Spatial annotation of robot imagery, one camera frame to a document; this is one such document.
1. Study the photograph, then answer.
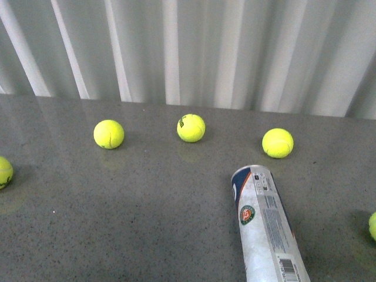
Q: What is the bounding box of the clear Wilson tennis ball can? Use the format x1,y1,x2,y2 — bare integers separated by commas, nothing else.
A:
231,165,310,282

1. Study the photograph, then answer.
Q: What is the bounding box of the middle tennis ball with logo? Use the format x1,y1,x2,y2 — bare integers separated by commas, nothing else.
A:
177,113,206,143

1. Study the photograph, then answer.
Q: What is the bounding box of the right middle tennis ball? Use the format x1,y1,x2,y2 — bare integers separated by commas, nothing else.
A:
262,128,294,159

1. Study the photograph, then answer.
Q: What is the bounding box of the far left tennis ball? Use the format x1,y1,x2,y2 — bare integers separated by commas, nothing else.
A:
0,156,14,189

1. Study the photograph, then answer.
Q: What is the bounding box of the far right tennis ball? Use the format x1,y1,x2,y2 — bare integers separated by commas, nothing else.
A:
368,212,376,240

